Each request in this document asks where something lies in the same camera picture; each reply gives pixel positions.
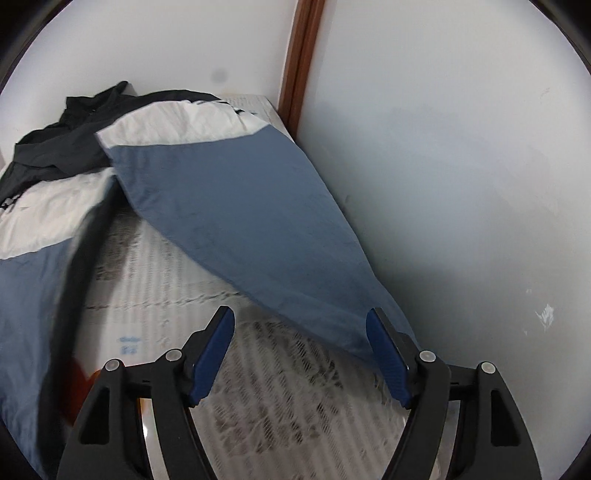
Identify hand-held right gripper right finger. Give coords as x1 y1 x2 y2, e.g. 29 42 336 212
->
365 307 542 480

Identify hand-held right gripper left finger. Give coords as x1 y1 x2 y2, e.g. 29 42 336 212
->
56 305 236 480

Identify black cloth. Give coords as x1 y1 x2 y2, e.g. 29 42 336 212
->
0 80 421 480

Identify fruit print lace tablecloth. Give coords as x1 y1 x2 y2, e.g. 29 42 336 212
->
0 95 416 480

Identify brown wooden door frame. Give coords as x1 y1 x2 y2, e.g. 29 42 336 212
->
279 0 326 134

